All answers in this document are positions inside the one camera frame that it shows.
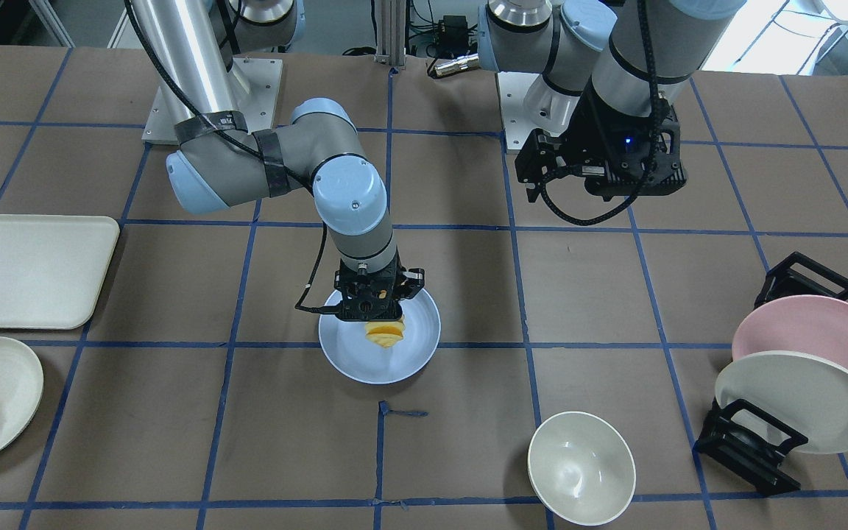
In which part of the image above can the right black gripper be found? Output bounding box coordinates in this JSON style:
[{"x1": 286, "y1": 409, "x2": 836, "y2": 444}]
[{"x1": 334, "y1": 267, "x2": 425, "y2": 322}]

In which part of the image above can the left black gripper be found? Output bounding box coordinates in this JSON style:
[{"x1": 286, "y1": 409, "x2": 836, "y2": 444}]
[{"x1": 515, "y1": 103, "x2": 688, "y2": 200}]

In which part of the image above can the yellow spiral bread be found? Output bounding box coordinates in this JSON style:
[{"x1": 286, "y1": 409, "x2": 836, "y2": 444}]
[{"x1": 364, "y1": 317, "x2": 405, "y2": 349}]

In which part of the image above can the blue plate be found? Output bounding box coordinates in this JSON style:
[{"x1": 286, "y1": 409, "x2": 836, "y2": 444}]
[{"x1": 317, "y1": 289, "x2": 442, "y2": 384}]

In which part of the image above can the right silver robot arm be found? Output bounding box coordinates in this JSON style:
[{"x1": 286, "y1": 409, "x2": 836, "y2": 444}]
[{"x1": 124, "y1": 1, "x2": 425, "y2": 322}]

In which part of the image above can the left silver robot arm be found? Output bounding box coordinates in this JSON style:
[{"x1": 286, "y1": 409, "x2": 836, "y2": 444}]
[{"x1": 477, "y1": 1, "x2": 743, "y2": 202}]

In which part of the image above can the pink plate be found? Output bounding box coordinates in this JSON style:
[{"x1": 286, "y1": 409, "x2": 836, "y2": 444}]
[{"x1": 731, "y1": 295, "x2": 848, "y2": 369}]

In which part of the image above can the cream plate in rack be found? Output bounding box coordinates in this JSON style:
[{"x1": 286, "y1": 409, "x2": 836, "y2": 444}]
[{"x1": 715, "y1": 351, "x2": 848, "y2": 455}]

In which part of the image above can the cream bowl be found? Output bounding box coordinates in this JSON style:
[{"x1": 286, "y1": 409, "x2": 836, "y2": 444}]
[{"x1": 527, "y1": 411, "x2": 638, "y2": 526}]

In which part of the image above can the black dish rack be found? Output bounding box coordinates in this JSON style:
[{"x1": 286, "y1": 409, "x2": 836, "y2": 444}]
[{"x1": 693, "y1": 252, "x2": 848, "y2": 497}]

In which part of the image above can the white rectangular tray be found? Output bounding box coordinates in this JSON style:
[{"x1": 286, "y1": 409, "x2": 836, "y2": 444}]
[{"x1": 0, "y1": 214, "x2": 120, "y2": 330}]

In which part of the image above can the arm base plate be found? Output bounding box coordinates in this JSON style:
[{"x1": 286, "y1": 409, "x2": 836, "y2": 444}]
[
  {"x1": 141, "y1": 56, "x2": 283, "y2": 146},
  {"x1": 497, "y1": 71, "x2": 580, "y2": 154}
]

